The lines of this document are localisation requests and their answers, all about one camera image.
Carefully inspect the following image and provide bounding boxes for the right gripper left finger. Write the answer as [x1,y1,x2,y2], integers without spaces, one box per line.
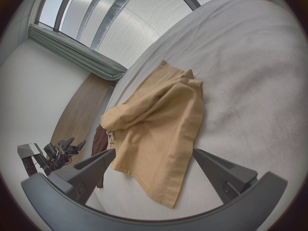
[49,149,116,205]

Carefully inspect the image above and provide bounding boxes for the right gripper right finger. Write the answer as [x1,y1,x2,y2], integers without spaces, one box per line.
[193,148,258,203]

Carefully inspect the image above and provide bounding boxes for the mustard yellow trousers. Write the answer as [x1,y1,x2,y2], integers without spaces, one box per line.
[100,60,204,209]

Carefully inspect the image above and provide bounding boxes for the bed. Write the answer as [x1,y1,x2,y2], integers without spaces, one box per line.
[52,0,308,219]

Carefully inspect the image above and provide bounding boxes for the brown shorts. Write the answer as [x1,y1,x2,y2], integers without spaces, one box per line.
[91,125,111,188]

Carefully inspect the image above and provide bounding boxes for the grey-green curtain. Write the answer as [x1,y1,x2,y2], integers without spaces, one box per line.
[29,24,128,82]

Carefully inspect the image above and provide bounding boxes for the window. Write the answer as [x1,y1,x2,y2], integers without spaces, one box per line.
[38,0,241,69]

